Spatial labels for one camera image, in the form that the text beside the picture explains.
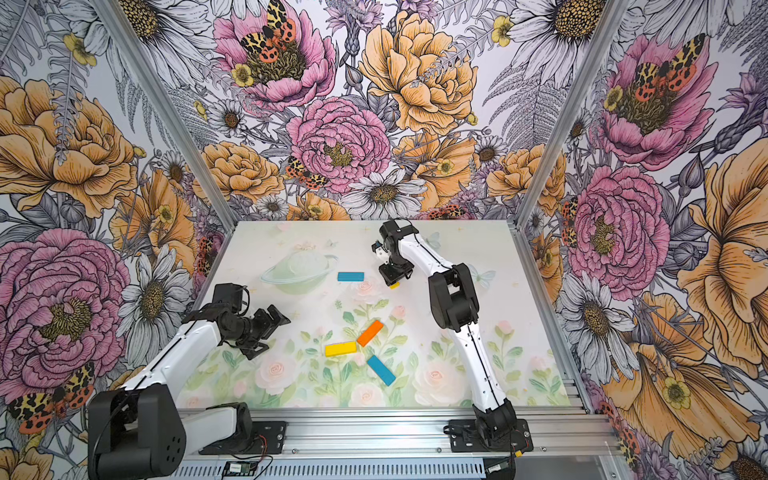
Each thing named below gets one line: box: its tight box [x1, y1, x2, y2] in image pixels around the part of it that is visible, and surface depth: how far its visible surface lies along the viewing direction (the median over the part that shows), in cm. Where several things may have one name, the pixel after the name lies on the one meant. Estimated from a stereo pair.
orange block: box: [356, 320, 384, 347], surface depth 94 cm
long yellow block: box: [325, 342, 357, 357], surface depth 91 cm
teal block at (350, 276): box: [337, 272, 365, 282], surface depth 107 cm
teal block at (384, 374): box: [367, 354, 396, 386], surface depth 87 cm
